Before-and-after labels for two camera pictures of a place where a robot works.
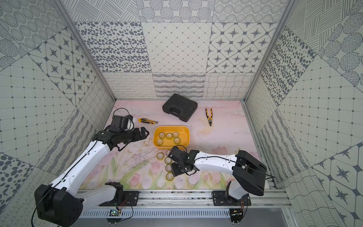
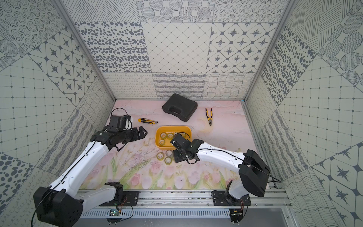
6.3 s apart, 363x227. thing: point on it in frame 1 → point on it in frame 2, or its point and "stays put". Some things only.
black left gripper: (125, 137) stays put
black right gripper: (175, 171) → (177, 158)
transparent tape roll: (159, 142) stays put
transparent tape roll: (161, 135) stays put
